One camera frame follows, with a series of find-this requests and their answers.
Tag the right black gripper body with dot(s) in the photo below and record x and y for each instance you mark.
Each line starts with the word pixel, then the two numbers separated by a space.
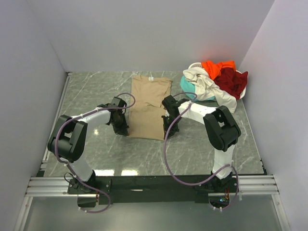
pixel 168 120

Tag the beige polo shirt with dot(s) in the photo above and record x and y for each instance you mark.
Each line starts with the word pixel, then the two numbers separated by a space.
pixel 145 116

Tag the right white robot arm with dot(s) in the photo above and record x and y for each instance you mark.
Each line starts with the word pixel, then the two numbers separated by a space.
pixel 222 131

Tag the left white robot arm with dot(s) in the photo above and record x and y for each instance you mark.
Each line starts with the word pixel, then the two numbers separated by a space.
pixel 69 135

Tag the teal shirt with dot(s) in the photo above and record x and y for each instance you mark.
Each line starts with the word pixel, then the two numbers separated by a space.
pixel 189 87

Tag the white shirt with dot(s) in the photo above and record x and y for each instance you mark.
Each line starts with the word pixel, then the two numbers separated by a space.
pixel 206 87

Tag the white laundry basket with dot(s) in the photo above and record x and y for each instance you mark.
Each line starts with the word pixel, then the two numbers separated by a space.
pixel 200 65

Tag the orange shirt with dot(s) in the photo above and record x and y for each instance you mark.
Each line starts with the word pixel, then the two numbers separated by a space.
pixel 214 70

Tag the dark red shirt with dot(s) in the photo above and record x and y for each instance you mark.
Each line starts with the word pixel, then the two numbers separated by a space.
pixel 232 82

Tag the black base beam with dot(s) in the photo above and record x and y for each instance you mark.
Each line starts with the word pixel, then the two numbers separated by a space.
pixel 147 189

